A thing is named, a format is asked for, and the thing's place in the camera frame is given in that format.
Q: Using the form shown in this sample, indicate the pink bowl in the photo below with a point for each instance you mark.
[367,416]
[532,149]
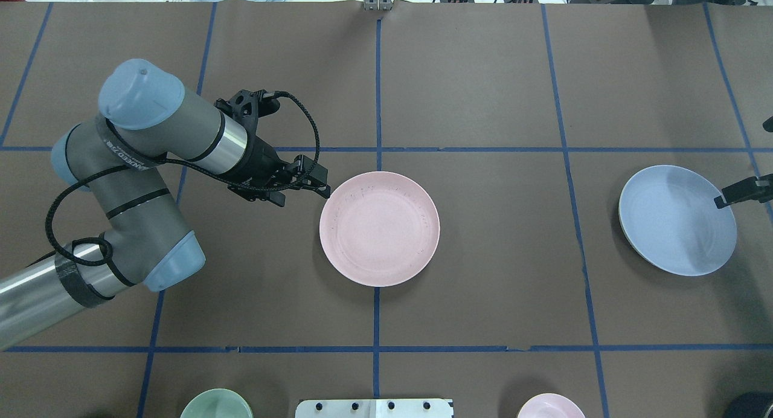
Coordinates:
[549,405]

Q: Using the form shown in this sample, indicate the pink plate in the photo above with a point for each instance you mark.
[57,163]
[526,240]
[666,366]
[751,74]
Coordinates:
[379,229]

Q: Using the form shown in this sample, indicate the green bowl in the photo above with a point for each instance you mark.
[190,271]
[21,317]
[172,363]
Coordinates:
[218,402]

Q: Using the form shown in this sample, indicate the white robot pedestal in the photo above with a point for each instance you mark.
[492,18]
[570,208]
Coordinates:
[406,407]

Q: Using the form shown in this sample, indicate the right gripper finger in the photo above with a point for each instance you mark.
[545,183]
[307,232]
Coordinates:
[748,189]

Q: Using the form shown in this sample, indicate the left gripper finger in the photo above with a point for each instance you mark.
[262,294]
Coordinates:
[305,167]
[316,182]

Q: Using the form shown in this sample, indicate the dark blue pot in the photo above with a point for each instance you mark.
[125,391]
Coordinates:
[751,404]

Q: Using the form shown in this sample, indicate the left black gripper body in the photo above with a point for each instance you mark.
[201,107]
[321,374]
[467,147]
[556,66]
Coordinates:
[261,162]

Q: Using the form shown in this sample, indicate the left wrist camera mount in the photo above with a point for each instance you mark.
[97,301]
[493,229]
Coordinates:
[247,107]

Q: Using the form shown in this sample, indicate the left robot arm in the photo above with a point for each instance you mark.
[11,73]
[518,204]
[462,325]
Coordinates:
[147,118]

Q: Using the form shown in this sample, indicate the blue plate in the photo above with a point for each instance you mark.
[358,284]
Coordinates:
[670,219]

